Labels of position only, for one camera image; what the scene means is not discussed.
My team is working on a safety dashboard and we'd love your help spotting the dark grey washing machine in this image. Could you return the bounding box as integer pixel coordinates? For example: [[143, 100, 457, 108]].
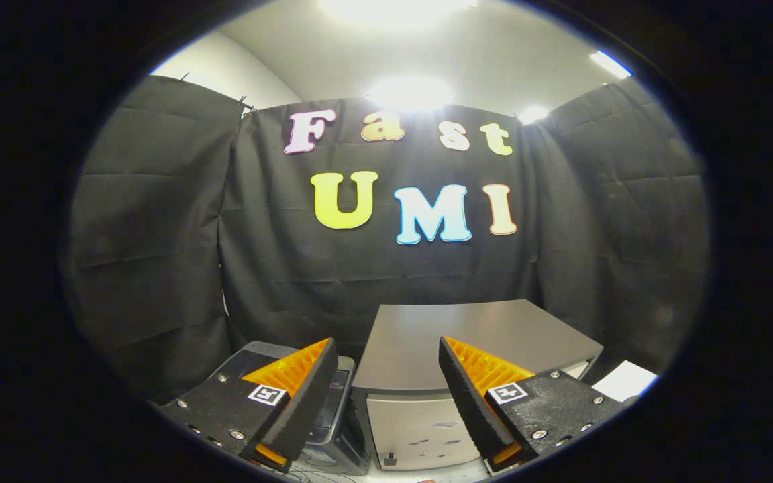
[[209, 341, 370, 477]]

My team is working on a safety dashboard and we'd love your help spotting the large ceiling light panel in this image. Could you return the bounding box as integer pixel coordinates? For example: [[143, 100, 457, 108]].
[[319, 0, 478, 28]]

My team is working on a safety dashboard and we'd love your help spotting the white paper sheet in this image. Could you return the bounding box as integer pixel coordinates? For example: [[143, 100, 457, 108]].
[[591, 360, 659, 402]]

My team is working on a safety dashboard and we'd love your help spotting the grey metal cabinet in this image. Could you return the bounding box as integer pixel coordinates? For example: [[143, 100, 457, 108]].
[[350, 299, 605, 472]]

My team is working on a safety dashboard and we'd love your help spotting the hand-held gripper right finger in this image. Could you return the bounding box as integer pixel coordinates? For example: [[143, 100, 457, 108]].
[[438, 335, 639, 476]]

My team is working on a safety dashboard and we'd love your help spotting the black backdrop cloth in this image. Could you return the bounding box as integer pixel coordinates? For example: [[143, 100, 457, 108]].
[[61, 74, 713, 403]]

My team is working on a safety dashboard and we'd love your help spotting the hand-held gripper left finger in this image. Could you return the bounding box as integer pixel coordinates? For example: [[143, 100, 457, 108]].
[[158, 337, 339, 474]]

